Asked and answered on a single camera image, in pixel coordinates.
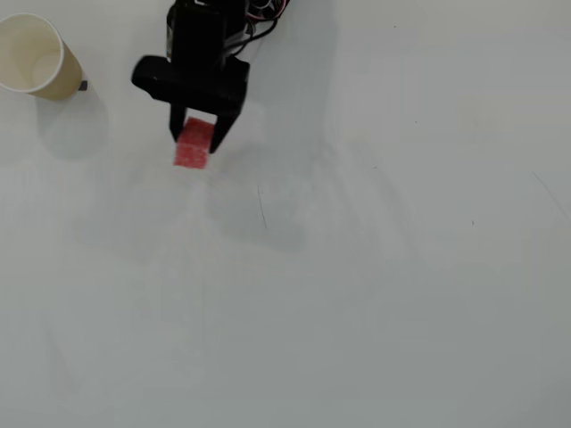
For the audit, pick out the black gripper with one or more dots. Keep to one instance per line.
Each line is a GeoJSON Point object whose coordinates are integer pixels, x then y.
{"type": "Point", "coordinates": [210, 99]}

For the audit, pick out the small black block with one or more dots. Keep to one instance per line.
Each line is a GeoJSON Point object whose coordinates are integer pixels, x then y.
{"type": "Point", "coordinates": [83, 85]}

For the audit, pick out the red foam cube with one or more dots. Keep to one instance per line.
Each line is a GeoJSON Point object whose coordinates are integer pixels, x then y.
{"type": "Point", "coordinates": [192, 145]}

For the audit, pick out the beige paper cup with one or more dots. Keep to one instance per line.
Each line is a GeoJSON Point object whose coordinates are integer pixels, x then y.
{"type": "Point", "coordinates": [27, 53]}

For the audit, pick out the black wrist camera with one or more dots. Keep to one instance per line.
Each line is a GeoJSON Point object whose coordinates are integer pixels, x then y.
{"type": "Point", "coordinates": [192, 84]}

